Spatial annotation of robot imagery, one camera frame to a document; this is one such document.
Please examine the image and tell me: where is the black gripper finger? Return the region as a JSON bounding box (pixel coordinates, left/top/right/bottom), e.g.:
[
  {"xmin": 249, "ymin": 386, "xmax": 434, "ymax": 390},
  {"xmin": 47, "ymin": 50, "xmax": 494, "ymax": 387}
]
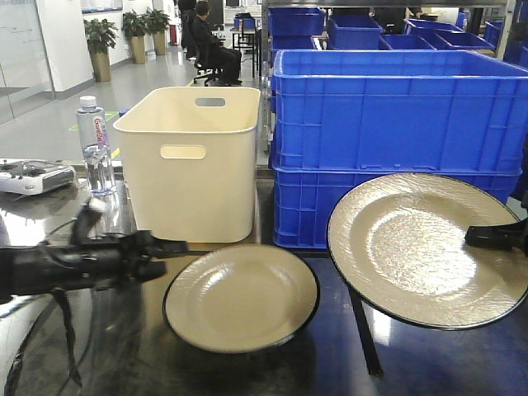
[{"xmin": 464, "ymin": 219, "xmax": 527, "ymax": 252}]

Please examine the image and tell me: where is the cream plate black rim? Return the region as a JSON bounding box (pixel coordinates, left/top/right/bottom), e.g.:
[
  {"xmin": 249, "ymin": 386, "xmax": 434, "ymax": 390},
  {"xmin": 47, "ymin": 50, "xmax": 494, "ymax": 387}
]
[
  {"xmin": 327, "ymin": 173, "xmax": 527, "ymax": 330},
  {"xmin": 163, "ymin": 244, "xmax": 320, "ymax": 354}
]

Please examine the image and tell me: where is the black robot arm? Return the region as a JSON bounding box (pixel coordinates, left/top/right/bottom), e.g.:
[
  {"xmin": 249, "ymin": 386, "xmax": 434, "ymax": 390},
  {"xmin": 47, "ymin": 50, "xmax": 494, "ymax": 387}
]
[{"xmin": 1, "ymin": 197, "xmax": 188, "ymax": 386}]

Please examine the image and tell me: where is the upper blue plastic crate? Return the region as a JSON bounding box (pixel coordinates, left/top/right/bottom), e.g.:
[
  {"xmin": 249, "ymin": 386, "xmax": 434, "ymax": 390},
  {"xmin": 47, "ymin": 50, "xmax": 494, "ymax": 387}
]
[{"xmin": 271, "ymin": 49, "xmax": 527, "ymax": 173}]

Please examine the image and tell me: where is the blue plastic crate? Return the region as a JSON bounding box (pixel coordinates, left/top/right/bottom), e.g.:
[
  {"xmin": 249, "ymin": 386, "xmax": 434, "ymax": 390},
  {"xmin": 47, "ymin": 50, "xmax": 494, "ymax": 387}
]
[
  {"xmin": 272, "ymin": 165, "xmax": 520, "ymax": 250},
  {"xmin": 271, "ymin": 49, "xmax": 527, "ymax": 173}
]

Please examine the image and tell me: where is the lower blue plastic crate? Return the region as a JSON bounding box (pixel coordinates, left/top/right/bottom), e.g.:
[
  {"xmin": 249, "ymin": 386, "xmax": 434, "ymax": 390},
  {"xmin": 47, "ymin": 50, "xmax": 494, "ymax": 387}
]
[{"xmin": 272, "ymin": 165, "xmax": 520, "ymax": 250}]

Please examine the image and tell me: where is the cream plastic storage bin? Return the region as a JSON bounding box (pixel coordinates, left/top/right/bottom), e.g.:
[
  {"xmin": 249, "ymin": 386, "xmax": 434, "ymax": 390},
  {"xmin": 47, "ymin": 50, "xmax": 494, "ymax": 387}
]
[{"xmin": 114, "ymin": 87, "xmax": 261, "ymax": 243}]

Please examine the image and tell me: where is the seated person in black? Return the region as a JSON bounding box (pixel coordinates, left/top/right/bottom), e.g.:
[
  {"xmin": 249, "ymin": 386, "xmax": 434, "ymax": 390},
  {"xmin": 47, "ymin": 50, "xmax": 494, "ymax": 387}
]
[{"xmin": 191, "ymin": 1, "xmax": 242, "ymax": 86}]

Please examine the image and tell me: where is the clear water bottle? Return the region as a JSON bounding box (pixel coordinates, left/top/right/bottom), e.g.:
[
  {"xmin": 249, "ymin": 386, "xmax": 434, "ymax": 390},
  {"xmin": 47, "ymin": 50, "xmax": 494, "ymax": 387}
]
[{"xmin": 76, "ymin": 96, "xmax": 116, "ymax": 196}]

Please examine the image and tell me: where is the white remote controller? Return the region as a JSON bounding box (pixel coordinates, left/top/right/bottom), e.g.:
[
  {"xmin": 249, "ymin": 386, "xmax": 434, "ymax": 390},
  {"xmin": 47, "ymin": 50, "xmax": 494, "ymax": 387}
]
[{"xmin": 1, "ymin": 159, "xmax": 76, "ymax": 196}]

